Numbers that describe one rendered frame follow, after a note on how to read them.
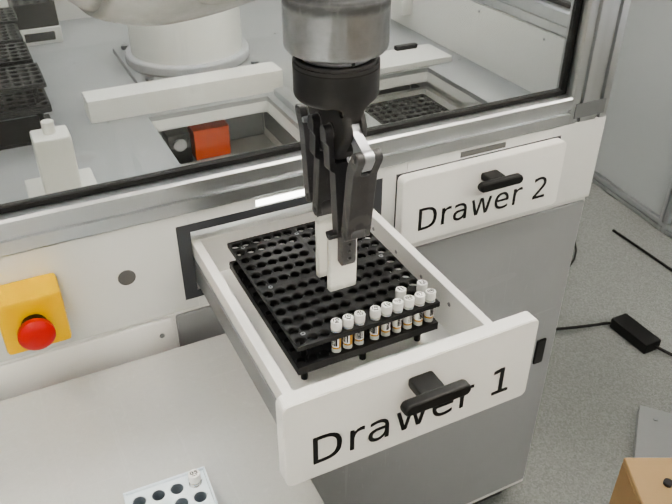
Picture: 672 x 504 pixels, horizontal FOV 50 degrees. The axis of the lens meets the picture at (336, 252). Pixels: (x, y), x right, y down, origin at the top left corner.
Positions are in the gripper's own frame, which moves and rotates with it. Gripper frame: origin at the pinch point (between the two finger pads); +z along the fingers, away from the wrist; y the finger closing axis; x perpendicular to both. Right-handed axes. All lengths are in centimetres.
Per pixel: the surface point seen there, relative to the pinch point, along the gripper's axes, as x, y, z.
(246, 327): 8.3, 5.2, 10.6
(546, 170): -47, 21, 11
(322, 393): 6.6, -10.6, 7.2
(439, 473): -34, 23, 78
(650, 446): -95, 20, 97
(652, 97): -181, 115, 57
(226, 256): 4.3, 24.5, 14.3
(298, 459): 9.3, -10.8, 14.6
